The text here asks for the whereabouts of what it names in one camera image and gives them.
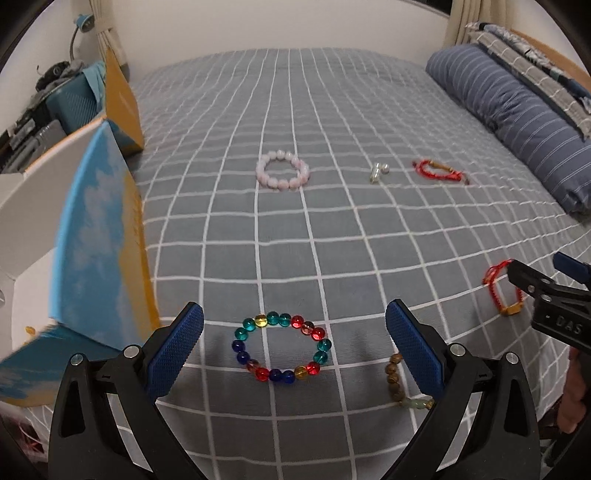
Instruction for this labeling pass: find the blue ribbed suitcase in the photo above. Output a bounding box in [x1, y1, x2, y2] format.
[45, 73, 108, 136]

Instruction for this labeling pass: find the blue striped pillow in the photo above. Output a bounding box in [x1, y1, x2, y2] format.
[425, 45, 591, 216]

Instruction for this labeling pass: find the blue yellow cardboard box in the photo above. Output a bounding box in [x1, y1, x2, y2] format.
[0, 46, 162, 409]

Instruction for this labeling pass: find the teal cloth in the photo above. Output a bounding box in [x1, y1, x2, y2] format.
[81, 62, 108, 104]

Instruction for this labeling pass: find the brown wooden bead bracelet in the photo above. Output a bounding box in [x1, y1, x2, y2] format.
[387, 352, 437, 411]

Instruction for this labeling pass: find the grey plaid folded blanket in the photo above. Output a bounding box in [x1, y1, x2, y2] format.
[464, 21, 591, 140]

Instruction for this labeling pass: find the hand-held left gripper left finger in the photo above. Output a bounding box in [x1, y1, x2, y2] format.
[48, 301, 205, 480]

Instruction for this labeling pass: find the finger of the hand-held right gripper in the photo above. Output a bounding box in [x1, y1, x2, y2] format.
[507, 259, 556, 302]
[553, 251, 591, 288]

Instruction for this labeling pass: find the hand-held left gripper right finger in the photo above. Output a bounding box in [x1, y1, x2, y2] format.
[385, 298, 542, 480]

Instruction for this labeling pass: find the blue desk lamp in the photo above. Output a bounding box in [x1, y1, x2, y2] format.
[68, 13, 97, 65]

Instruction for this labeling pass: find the wooden headboard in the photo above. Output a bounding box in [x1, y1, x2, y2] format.
[508, 28, 591, 90]

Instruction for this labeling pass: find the multicolour glass bead bracelet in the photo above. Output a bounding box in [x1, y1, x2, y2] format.
[231, 311, 332, 383]

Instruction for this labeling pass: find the pink bead bracelet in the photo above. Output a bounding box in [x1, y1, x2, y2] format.
[256, 150, 310, 190]

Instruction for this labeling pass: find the grey checked bed sheet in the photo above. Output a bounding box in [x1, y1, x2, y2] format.
[18, 46, 591, 480]

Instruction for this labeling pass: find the person's right hand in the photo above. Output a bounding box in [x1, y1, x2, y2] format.
[556, 345, 591, 435]

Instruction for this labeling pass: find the cream curtain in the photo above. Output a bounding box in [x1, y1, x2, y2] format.
[449, 0, 484, 47]
[89, 0, 131, 80]

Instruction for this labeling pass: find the red string bracelet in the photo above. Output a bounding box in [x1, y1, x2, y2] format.
[482, 259, 527, 318]
[412, 158, 472, 186]

